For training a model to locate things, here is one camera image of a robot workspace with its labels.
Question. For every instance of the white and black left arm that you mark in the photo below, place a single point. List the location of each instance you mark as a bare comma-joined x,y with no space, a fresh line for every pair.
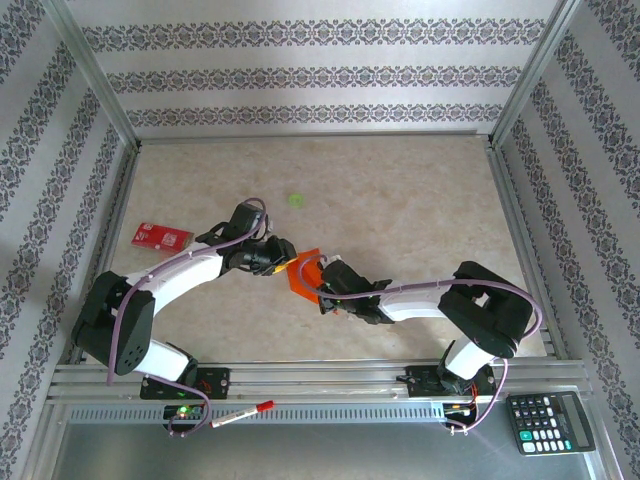
120,325

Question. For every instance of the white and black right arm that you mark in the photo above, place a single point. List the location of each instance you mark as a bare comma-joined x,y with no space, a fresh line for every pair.
490,310

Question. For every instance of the grey metal sheet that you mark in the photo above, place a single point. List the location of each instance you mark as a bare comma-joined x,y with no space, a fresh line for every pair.
300,450

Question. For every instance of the green bottle cap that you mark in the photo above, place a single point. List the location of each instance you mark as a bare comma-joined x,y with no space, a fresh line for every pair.
296,200

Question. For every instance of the red card box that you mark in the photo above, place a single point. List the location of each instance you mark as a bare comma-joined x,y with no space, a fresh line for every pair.
150,234

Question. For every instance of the red-capped marker pen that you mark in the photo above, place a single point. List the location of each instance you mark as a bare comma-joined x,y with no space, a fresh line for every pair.
240,414

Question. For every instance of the black desk calculator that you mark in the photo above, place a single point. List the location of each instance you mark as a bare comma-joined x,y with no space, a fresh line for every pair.
550,422

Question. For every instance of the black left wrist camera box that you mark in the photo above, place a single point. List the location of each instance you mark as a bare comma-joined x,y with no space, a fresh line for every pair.
245,220

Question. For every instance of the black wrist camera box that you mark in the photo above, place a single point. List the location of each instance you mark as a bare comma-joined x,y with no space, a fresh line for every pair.
245,220
345,277

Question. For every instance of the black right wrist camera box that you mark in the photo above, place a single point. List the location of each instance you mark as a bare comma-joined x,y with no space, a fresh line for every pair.
345,277

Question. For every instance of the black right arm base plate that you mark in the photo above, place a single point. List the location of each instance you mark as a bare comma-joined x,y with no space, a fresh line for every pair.
420,382

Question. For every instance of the aluminium table end rail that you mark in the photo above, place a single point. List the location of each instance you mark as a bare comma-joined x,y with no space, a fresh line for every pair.
310,137

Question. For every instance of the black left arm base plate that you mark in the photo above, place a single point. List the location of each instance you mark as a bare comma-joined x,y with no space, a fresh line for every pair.
215,382

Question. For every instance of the aluminium table side rail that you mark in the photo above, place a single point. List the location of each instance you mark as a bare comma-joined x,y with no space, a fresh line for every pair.
519,225
113,225

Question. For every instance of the aluminium frame post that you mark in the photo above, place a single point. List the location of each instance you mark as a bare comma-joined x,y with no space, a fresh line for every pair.
531,75
96,75

